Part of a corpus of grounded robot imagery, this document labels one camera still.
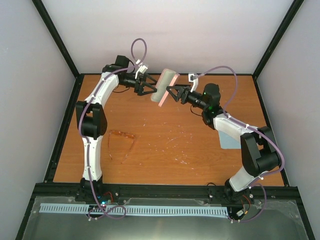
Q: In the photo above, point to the light blue slotted cable duct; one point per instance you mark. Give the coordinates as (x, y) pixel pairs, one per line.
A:
(137, 210)

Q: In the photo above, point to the light blue cleaning cloth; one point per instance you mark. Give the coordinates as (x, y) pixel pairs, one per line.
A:
(227, 142)

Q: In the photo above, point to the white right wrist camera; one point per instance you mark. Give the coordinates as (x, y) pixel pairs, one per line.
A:
(193, 78)

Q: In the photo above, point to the grey metal base plate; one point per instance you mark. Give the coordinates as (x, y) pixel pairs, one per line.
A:
(264, 220)

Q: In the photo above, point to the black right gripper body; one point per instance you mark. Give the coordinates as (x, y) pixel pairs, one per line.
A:
(200, 103)

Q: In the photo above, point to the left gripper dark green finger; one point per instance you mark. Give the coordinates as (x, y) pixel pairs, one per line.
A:
(145, 89)
(149, 79)

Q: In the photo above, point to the orange transparent sunglasses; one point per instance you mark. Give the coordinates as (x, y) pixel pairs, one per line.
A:
(120, 144)

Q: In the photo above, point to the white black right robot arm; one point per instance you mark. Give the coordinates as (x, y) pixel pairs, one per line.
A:
(259, 153)

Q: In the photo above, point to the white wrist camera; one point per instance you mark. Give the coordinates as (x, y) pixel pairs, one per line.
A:
(193, 78)
(142, 68)

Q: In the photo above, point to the pink glasses case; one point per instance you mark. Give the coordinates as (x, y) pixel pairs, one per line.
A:
(167, 78)

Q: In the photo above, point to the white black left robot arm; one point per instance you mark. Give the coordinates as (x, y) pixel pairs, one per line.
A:
(91, 119)

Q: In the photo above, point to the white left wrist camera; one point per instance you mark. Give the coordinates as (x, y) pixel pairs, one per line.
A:
(142, 68)

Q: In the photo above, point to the black aluminium mounting rail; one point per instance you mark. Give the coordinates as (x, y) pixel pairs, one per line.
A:
(120, 192)

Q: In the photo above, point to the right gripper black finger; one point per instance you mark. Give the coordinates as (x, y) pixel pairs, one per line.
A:
(182, 87)
(176, 91)

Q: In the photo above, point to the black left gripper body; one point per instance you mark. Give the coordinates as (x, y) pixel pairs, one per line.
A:
(139, 77)

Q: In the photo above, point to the black enclosure frame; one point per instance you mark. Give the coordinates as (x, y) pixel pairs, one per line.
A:
(79, 77)

